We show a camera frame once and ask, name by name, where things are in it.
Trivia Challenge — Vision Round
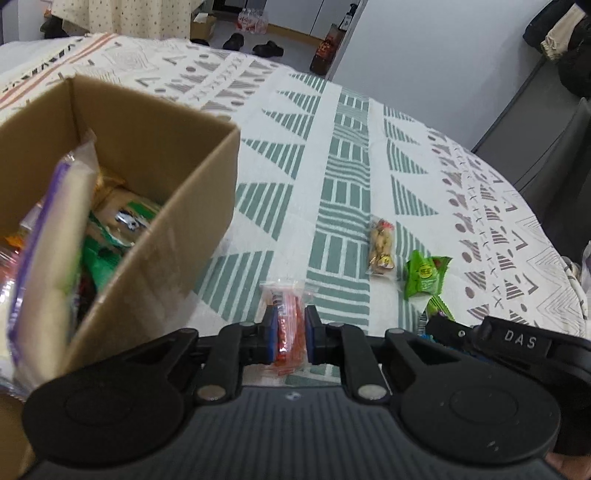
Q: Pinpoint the patterned bed blanket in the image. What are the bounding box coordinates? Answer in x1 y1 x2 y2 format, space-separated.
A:
1 34 590 338

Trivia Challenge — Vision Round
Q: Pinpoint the pack of water bottles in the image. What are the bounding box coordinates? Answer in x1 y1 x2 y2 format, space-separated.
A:
236 8 269 35

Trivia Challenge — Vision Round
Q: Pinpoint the black shoe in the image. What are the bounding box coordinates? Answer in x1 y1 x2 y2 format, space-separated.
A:
252 40 284 59
222 33 245 51

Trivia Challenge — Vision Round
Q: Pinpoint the red bag by wall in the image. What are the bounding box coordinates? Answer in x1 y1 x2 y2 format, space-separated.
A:
310 24 346 76

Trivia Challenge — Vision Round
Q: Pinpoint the blue candy packet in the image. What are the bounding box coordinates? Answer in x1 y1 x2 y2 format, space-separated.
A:
417 310 433 340

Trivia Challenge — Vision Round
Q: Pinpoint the red-orange sausage snack packet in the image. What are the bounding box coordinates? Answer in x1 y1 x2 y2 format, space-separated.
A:
260 278 318 377

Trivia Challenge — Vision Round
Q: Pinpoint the green snack packet in box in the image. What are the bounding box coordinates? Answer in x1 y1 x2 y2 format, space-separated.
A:
82 215 134 292

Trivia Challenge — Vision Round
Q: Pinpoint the round pastry teal packet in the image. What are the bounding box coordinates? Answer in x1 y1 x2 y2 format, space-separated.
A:
101 197 160 248

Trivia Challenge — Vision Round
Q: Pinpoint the brown cardboard box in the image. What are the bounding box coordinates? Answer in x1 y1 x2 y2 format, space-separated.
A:
1 76 240 479

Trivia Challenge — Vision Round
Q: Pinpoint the green candy packet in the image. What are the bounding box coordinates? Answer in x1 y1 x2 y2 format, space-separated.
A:
404 250 452 300

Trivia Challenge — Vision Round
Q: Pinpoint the dotted cream tablecloth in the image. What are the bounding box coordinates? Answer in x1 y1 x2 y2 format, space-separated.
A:
51 0 204 39

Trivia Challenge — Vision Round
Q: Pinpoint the person's right hand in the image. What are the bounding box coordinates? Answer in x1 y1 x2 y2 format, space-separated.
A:
546 453 591 480

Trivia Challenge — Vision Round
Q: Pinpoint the small cardboard box on floor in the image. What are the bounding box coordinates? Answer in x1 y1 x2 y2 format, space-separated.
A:
189 12 216 41

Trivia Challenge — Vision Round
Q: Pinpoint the peanut snack packet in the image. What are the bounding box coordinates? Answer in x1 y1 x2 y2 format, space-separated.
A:
368 216 394 276

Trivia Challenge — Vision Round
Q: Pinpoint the dark clothing pile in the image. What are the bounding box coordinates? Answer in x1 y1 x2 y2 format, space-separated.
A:
523 0 590 100

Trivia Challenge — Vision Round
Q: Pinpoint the purple long cake package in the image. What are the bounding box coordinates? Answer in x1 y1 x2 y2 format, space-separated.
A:
7 132 99 392

